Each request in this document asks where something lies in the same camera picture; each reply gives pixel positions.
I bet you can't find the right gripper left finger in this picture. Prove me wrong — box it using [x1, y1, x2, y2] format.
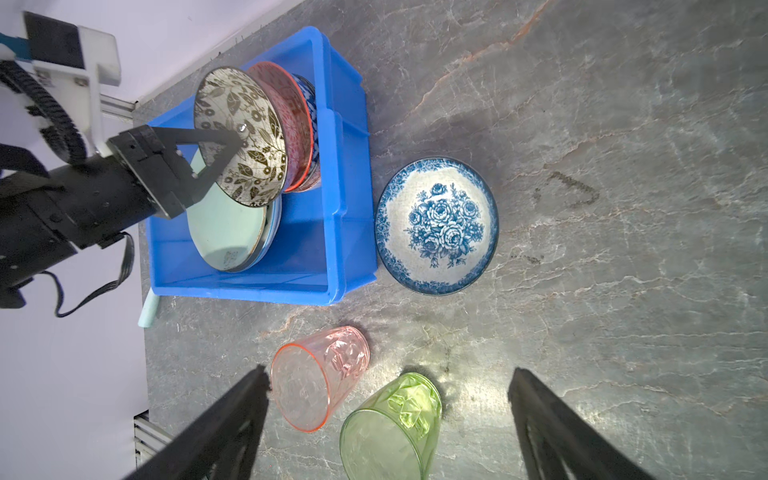
[129, 365, 270, 479]

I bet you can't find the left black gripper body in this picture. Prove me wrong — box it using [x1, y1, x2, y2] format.
[35, 125, 207, 240]

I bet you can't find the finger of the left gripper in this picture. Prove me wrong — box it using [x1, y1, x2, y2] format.
[190, 144, 240, 195]
[157, 127, 242, 147]

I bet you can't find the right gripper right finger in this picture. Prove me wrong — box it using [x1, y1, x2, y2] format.
[508, 368, 651, 479]

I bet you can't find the blue white patterned bowl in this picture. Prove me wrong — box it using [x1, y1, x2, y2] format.
[193, 67, 288, 207]

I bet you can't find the light green flower plate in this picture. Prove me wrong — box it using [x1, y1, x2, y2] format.
[186, 185, 283, 273]

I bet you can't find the orange red patterned bowl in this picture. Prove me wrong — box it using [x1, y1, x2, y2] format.
[247, 61, 313, 193]

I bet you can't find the pink transparent cup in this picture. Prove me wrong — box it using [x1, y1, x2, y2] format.
[270, 326, 370, 433]

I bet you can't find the green transparent cup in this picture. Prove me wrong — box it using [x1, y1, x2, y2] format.
[339, 372, 443, 479]

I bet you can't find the dark rimmed bottom bowl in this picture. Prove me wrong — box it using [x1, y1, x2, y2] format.
[375, 157, 499, 295]

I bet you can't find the black white leaf bowl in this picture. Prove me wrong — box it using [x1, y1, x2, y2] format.
[293, 74, 321, 192]

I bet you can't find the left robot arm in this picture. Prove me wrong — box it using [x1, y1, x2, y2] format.
[1, 125, 243, 309]

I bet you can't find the blue plastic bin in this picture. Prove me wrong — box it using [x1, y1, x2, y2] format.
[146, 26, 377, 306]

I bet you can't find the teal spatula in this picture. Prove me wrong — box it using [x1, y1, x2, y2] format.
[138, 289, 160, 329]

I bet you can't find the aluminium front rail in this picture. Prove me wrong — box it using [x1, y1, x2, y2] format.
[133, 410, 172, 469]

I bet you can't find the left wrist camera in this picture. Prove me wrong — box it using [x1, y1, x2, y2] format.
[1, 11, 121, 164]

